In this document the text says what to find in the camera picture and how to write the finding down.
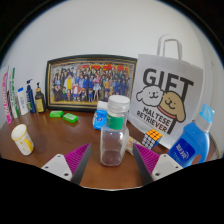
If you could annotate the white and green book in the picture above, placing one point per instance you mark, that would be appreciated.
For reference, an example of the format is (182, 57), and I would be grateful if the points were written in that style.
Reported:
(13, 96)

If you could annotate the small green box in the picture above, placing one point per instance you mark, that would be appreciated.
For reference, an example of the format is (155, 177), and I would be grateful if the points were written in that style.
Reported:
(56, 113)
(70, 117)

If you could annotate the white printed gift bag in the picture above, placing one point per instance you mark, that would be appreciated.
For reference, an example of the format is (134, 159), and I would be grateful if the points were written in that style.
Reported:
(166, 86)

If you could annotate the colourful puzzle cube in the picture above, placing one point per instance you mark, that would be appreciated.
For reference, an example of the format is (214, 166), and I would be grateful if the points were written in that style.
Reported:
(152, 139)

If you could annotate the blue tissue pack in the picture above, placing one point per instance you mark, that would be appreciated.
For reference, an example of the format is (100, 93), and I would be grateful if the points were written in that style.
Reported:
(99, 118)

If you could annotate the amber pump bottle yellow label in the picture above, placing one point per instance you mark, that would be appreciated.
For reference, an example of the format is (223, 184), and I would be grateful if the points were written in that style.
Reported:
(40, 103)

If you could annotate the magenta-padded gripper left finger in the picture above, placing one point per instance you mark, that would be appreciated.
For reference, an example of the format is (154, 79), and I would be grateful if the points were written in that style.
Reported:
(77, 158)

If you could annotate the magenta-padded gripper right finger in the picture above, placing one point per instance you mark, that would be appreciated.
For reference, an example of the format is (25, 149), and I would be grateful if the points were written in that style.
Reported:
(146, 159)

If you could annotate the clear plastic bottle white cap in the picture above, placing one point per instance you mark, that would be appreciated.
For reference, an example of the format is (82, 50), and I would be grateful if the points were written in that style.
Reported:
(114, 140)

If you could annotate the dark blue pump bottle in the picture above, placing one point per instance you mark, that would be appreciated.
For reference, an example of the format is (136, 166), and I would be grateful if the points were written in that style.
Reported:
(31, 100)

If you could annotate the pink and white book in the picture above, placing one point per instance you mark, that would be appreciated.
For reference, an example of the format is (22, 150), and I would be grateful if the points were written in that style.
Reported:
(6, 100)

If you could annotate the white bottle blue cap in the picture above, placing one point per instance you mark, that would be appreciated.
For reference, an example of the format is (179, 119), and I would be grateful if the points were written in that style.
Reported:
(22, 103)

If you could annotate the blue detergent bottle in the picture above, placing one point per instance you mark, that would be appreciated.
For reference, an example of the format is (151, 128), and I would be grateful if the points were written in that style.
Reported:
(191, 143)

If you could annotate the framed group photo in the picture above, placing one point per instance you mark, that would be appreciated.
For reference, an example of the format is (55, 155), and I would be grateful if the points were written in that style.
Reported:
(83, 83)

